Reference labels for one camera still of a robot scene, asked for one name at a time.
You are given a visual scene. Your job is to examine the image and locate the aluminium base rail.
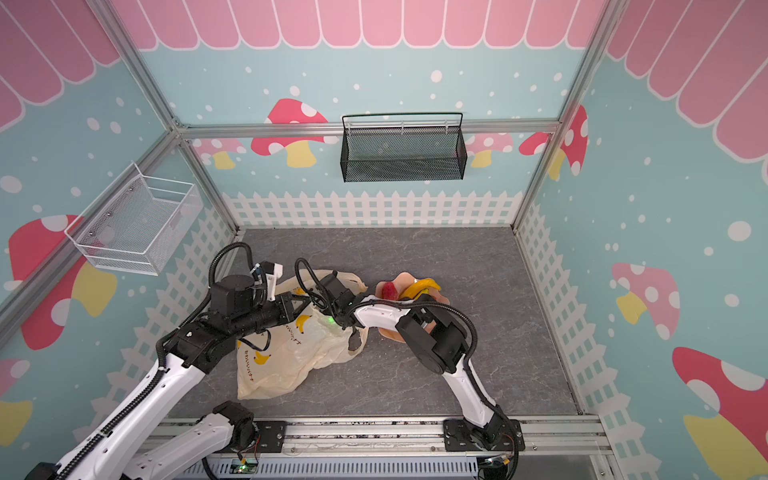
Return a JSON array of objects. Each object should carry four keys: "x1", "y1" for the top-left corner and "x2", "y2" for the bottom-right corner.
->
[{"x1": 139, "y1": 415, "x2": 621, "y2": 479}]

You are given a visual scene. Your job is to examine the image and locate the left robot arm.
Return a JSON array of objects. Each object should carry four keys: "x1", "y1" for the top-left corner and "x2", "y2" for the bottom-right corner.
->
[{"x1": 27, "y1": 275, "x2": 309, "y2": 479}]

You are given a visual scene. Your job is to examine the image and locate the red oblong fruit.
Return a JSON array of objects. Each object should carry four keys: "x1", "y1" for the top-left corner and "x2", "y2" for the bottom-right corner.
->
[{"x1": 380, "y1": 281, "x2": 399, "y2": 301}]

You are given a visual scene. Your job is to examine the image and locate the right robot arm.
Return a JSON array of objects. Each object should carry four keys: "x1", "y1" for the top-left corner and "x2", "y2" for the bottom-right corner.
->
[{"x1": 315, "y1": 271, "x2": 524, "y2": 453}]

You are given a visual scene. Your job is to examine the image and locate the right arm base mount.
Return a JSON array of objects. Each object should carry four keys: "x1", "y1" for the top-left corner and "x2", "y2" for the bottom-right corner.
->
[{"x1": 442, "y1": 416, "x2": 526, "y2": 453}]

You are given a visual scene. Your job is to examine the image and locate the pink wavy fruit plate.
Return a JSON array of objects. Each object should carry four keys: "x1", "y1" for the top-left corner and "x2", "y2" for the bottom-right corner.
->
[{"x1": 374, "y1": 272, "x2": 450, "y2": 305}]

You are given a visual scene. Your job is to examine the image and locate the black wire mesh basket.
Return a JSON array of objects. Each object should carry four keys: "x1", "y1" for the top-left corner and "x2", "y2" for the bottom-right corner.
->
[{"x1": 340, "y1": 112, "x2": 468, "y2": 183}]

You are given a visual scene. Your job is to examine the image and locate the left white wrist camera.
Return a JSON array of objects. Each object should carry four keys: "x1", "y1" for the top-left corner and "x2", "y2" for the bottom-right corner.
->
[{"x1": 250, "y1": 261, "x2": 284, "y2": 304}]

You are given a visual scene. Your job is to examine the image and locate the large yellow banana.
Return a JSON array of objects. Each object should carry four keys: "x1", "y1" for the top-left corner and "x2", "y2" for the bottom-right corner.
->
[{"x1": 399, "y1": 278, "x2": 441, "y2": 300}]

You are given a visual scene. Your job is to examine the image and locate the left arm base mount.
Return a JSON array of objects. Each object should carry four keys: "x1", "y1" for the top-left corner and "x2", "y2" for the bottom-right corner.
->
[{"x1": 229, "y1": 420, "x2": 288, "y2": 454}]

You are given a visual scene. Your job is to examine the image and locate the white wire mesh basket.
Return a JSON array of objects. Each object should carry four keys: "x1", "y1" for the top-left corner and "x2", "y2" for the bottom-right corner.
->
[{"x1": 64, "y1": 164, "x2": 203, "y2": 276}]

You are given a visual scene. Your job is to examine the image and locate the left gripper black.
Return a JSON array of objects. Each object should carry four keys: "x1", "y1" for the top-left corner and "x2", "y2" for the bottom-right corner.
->
[{"x1": 232, "y1": 291, "x2": 312, "y2": 338}]

